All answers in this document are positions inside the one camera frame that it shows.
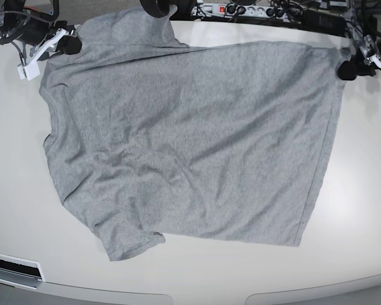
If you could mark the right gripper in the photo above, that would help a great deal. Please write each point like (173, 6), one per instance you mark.
(36, 28)

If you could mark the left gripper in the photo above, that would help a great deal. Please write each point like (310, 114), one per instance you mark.
(352, 68)

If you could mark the grey t-shirt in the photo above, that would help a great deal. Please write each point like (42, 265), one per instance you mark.
(151, 136)

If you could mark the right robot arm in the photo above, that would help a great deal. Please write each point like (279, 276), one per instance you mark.
(10, 13)

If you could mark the black box background right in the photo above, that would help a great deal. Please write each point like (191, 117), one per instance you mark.
(323, 23)

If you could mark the white power strip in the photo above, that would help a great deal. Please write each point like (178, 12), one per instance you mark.
(286, 12)

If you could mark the white slotted bracket table edge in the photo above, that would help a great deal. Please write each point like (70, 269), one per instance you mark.
(22, 273)

